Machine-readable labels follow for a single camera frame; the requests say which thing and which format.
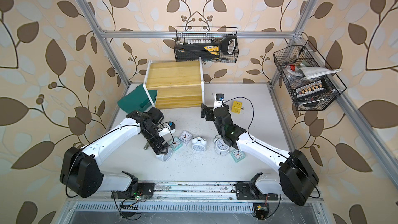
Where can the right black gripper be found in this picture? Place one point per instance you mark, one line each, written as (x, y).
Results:
(205, 109)

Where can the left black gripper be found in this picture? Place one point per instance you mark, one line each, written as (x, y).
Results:
(157, 146)

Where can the teal square alarm clock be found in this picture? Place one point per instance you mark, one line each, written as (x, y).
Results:
(175, 144)
(237, 155)

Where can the white twin-bell alarm clock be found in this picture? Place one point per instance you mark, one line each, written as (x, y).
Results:
(164, 157)
(199, 144)

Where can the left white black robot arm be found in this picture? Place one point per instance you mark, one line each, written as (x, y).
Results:
(81, 171)

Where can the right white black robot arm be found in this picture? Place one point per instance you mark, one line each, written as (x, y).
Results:
(297, 178)

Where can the lilac square alarm clock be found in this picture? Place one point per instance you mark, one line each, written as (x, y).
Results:
(185, 137)

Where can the wooden two-tier shelf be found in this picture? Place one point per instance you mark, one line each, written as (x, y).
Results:
(174, 84)

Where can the yellow cube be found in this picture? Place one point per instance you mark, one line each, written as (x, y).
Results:
(236, 107)

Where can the large white twin-bell clock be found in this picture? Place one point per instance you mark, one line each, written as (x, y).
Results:
(221, 148)

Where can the black yellow box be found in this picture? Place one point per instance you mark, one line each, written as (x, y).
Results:
(203, 51)

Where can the white paper booklet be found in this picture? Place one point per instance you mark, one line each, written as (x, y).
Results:
(315, 72)

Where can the paint tube set box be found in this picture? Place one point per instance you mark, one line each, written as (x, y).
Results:
(313, 89)

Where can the orange handled pliers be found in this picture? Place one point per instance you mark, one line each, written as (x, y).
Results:
(147, 145)

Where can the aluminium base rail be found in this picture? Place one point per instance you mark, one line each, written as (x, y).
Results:
(182, 191)

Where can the black wire basket back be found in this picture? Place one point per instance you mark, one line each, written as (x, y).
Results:
(207, 34)

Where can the black wire basket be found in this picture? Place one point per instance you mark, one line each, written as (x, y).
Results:
(288, 60)
(207, 34)

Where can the black handled tool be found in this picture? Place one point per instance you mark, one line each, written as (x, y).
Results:
(228, 45)

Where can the black wire basket right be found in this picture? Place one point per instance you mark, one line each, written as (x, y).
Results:
(288, 60)

